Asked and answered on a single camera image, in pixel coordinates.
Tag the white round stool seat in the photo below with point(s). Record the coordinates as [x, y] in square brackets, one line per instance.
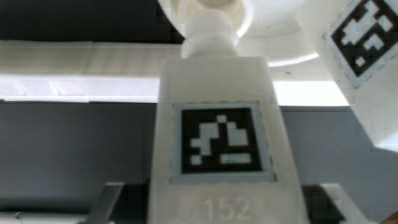
[266, 24]

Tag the white front fence bar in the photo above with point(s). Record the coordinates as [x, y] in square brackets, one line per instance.
[106, 72]

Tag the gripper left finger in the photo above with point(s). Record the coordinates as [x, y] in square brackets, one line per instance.
[102, 208]

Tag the white stool leg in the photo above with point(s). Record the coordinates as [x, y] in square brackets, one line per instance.
[225, 179]
[351, 27]

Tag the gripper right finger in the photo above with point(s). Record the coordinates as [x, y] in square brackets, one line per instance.
[331, 206]

